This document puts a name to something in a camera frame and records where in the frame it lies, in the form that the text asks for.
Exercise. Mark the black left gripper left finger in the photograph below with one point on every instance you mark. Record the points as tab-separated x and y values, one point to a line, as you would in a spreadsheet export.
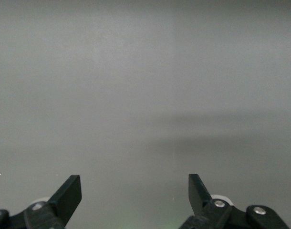
66	198

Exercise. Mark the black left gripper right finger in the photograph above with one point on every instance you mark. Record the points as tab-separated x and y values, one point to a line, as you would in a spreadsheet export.
198	195

